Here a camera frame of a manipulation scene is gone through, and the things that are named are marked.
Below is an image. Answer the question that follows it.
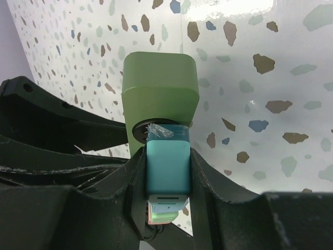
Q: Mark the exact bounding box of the teal plug cube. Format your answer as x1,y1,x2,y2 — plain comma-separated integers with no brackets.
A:
146,123,190,197

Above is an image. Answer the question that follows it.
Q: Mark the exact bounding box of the black power strip cable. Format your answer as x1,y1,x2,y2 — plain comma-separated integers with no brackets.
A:
144,222,167,239

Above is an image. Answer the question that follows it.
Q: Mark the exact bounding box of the green plug cube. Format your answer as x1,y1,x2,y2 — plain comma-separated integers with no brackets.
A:
149,211,178,224

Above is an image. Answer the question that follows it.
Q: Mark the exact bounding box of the green power strip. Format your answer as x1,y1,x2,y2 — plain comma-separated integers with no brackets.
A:
121,52,199,155

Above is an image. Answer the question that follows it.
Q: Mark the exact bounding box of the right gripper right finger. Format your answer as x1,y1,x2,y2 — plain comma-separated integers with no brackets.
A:
191,149,332,249

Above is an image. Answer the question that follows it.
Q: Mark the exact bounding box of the blue plug cube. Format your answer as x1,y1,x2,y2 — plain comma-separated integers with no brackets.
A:
148,194,188,213

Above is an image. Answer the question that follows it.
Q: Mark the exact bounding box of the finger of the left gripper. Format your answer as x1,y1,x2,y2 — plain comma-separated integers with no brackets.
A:
1,76,128,151
1,136,127,193

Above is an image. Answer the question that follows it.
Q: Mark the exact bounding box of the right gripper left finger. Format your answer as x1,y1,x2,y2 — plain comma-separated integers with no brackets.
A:
1,148,146,249

